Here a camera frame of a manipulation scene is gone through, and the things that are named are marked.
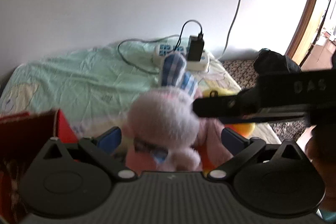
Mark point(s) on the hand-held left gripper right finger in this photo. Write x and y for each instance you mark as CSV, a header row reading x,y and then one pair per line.
x,y
232,140

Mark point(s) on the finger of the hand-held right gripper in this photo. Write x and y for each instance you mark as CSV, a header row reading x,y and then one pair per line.
x,y
244,121
220,107

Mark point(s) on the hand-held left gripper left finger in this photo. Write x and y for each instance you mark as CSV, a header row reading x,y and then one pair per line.
x,y
110,137

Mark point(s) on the yellow plush tiger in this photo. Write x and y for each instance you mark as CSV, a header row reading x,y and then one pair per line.
x,y
242,129

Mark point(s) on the white pink plush bunny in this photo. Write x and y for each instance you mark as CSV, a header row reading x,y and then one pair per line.
x,y
162,119

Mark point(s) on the red storage box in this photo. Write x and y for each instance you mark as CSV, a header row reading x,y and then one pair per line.
x,y
29,132

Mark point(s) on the brown patterned blanket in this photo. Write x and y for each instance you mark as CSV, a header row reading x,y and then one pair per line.
x,y
241,71

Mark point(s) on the black cloth bundle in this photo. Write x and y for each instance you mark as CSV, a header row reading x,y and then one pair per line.
x,y
275,61

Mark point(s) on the white power strip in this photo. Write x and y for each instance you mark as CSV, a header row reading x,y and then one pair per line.
x,y
202,63

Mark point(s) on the black charger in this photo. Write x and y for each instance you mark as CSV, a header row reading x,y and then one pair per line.
x,y
195,48

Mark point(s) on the cartoon printed bed sheet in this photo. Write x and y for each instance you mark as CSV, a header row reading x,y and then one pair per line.
x,y
78,74

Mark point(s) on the teal cloth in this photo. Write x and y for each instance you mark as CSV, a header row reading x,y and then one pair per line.
x,y
328,217

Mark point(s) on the wooden door frame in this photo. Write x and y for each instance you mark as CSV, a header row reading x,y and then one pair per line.
x,y
311,3

